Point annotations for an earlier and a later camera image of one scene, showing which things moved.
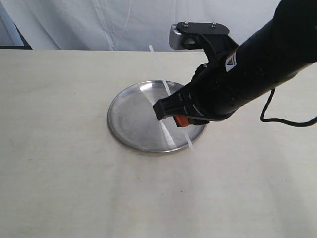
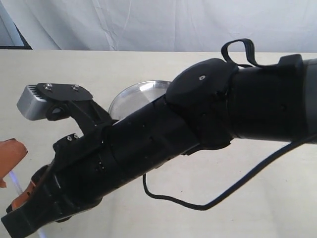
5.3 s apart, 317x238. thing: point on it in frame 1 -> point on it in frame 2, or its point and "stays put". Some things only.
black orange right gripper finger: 191,105 -> 41,203
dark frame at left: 10,36 stays put
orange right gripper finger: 182,121 -> 36,178
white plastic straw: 168,92 -> 41,232
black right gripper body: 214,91 -> 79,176
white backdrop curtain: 127,25 stays put
